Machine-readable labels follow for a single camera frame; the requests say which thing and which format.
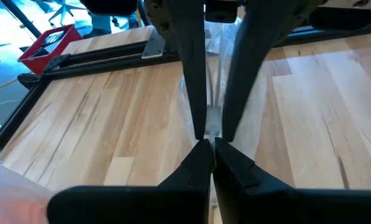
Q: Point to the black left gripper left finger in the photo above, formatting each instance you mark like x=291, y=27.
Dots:
x=191, y=180

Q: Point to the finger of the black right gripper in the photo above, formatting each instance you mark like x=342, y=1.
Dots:
x=251, y=62
x=191, y=62

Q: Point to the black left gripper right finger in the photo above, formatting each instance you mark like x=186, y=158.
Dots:
x=238, y=180

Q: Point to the clear plastic bag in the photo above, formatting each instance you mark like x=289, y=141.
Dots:
x=215, y=77

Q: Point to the clear plastic storage box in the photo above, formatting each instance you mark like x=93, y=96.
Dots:
x=11, y=196

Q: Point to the office chair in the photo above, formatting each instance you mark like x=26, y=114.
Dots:
x=64, y=9

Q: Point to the black equipment in crate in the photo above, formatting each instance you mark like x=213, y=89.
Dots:
x=50, y=40

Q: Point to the red plastic crate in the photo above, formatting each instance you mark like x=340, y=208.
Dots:
x=47, y=51

